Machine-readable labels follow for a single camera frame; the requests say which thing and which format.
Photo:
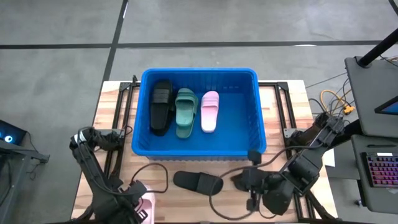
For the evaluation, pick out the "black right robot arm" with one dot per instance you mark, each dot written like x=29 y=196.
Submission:
x=306 y=168

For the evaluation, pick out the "pink slide sandal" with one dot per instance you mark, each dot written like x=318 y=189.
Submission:
x=150 y=205
x=210 y=115

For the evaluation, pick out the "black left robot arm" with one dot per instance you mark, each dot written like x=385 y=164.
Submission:
x=90 y=168

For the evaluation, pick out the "black round pole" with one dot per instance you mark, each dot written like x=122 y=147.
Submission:
x=377 y=48

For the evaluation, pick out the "computer with blue light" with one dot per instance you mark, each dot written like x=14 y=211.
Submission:
x=12 y=132

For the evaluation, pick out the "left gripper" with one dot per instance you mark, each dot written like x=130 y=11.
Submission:
x=130 y=205

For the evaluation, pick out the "black aluminium rig frame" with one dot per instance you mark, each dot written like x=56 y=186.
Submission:
x=123 y=86

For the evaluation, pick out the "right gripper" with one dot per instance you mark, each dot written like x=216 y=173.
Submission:
x=259 y=183

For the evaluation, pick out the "black flat monitor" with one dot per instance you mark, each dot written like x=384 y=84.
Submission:
x=390 y=108

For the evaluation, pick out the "backlit computer keyboard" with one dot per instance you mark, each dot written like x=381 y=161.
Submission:
x=382 y=171

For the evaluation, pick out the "blue plastic bin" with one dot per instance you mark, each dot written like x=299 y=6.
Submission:
x=236 y=130

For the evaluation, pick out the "small black frame knob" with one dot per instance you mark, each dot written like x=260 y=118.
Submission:
x=134 y=78

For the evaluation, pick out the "grey desk with keyboard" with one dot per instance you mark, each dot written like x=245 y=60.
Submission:
x=385 y=199

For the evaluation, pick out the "black metal stand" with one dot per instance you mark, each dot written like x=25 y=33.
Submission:
x=28 y=154

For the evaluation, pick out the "grey desk with pole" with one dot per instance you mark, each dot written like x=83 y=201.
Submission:
x=367 y=93

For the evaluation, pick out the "small black desk knob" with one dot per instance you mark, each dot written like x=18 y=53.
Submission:
x=358 y=202

